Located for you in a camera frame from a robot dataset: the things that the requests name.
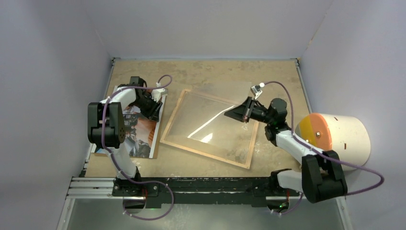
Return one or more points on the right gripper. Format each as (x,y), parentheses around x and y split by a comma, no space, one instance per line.
(241,113)

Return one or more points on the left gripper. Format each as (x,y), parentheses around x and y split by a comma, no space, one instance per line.
(152,113)

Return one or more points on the glossy photo print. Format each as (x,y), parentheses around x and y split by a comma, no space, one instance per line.
(140,134)

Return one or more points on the wooden picture frame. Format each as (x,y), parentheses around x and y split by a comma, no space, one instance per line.
(240,158)

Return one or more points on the clear acrylic sheet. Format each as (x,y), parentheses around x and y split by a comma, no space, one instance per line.
(199,120)

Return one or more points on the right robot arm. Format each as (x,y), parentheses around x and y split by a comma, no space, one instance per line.
(321,177)

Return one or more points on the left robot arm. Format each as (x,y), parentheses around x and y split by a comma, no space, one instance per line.
(106,126)

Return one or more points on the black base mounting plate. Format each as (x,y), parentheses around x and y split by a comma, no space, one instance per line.
(253,191)

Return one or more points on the white cylinder with orange face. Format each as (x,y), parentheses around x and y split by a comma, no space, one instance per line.
(346,135)

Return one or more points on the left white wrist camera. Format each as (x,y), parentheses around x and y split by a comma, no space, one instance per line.
(158,93)

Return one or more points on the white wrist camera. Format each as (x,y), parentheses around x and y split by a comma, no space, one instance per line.
(257,90)
(158,93)

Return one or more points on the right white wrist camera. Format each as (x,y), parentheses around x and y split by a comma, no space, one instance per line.
(257,90)

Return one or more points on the aluminium rail frame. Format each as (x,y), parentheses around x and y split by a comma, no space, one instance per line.
(90,205)

